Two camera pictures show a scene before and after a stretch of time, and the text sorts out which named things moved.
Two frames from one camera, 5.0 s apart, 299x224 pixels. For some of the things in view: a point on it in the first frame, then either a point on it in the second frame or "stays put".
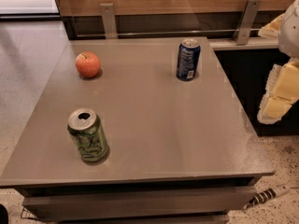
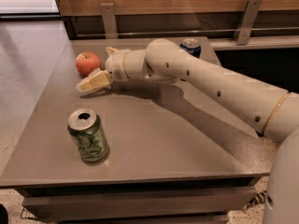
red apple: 87,63 stays put
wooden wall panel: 145,0 stays put
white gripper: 290,32 to 114,65
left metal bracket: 109,21 stays put
